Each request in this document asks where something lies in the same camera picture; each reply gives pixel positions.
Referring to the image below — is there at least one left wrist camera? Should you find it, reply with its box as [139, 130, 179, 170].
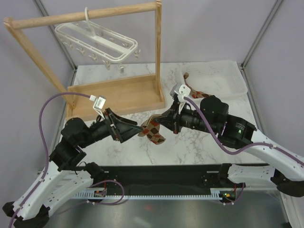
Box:
[89, 95, 106, 118]

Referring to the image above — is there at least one aluminium frame post left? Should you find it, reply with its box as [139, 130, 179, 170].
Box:
[32, 0, 77, 73]

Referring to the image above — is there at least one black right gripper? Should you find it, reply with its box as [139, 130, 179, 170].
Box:
[154, 99, 217, 134]

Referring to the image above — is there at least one white plastic clip hanger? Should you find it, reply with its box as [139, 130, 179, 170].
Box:
[55, 8, 141, 73]

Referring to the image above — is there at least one wooden hanger stand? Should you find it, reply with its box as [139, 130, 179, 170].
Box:
[3, 0, 165, 115]

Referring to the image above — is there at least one aluminium frame post right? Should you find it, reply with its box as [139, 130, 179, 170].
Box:
[239, 0, 284, 71]

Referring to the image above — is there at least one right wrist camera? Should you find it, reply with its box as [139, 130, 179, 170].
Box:
[170, 84, 191, 114]

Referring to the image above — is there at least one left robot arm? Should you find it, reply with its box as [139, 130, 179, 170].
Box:
[2, 108, 142, 228]

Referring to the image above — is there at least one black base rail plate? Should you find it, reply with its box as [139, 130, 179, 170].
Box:
[71, 163, 271, 197]

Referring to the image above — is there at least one white perforated plastic basket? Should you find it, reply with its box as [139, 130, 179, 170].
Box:
[175, 60, 248, 99]

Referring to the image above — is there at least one white cable duct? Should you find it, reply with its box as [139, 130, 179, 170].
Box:
[71, 189, 222, 200]

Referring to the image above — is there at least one aluminium frame post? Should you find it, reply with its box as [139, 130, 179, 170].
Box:
[239, 0, 284, 71]
[32, 0, 77, 73]

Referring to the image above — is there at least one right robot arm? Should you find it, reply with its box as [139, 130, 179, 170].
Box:
[155, 95, 304, 197]

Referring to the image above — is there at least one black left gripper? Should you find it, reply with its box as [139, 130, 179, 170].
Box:
[79, 108, 144, 148]

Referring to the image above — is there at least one argyle sock beige orange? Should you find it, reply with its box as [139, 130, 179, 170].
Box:
[138, 114, 166, 145]

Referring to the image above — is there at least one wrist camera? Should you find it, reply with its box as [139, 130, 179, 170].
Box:
[170, 84, 191, 114]
[89, 95, 106, 118]

